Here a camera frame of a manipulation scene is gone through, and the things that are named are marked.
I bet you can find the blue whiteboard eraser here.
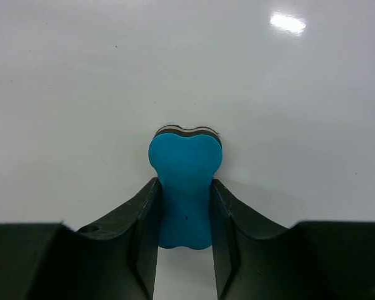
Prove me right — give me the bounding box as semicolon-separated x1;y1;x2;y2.
148;125;223;250

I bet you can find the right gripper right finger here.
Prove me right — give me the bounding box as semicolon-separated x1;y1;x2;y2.
209;179;375;299

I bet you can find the white whiteboard black frame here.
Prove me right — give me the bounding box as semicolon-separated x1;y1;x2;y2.
0;1;375;299

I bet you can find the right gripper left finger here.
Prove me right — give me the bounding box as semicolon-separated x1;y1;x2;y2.
0;178;162;299

